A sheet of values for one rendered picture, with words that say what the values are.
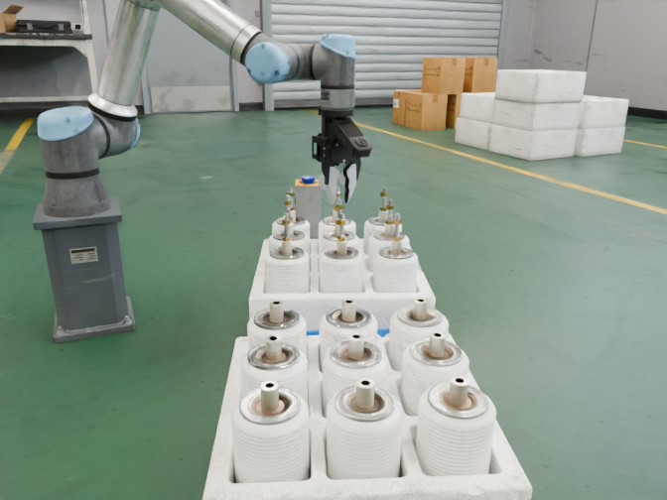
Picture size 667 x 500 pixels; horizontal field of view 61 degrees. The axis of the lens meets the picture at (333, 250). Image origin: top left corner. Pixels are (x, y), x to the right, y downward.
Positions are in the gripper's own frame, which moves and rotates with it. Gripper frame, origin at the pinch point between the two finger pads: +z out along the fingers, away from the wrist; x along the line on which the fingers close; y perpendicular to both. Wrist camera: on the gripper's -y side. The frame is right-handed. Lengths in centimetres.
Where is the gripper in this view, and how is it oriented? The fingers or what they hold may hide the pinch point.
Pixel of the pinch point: (341, 198)
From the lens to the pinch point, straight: 129.6
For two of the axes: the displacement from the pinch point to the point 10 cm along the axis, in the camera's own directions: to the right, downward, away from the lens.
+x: -8.3, 1.8, -5.2
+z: -0.1, 9.4, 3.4
